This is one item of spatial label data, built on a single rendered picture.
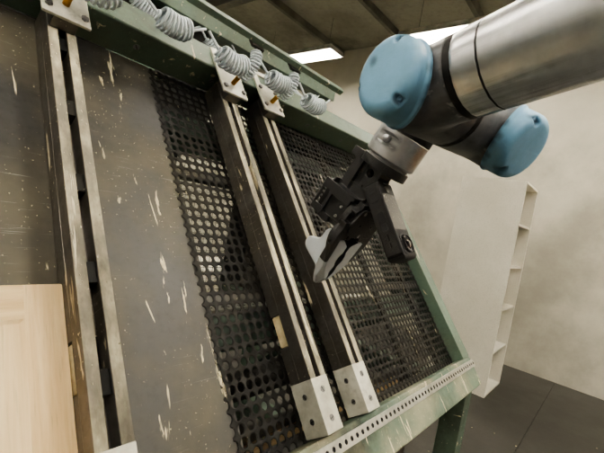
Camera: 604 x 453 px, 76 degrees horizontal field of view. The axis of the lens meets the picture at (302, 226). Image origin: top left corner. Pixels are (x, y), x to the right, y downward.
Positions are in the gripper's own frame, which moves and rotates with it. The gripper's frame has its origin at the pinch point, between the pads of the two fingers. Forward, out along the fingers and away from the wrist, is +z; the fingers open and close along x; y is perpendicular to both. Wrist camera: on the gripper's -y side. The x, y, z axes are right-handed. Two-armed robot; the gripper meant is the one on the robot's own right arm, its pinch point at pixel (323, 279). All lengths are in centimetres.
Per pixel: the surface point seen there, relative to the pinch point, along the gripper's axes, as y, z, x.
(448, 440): -26, 72, -126
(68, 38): 79, -3, 19
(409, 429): -18, 44, -63
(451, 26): 249, -147, -371
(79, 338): 16.7, 26.7, 23.4
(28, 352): 18.6, 30.8, 29.0
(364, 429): -12, 41, -41
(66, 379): 14.1, 32.9, 24.2
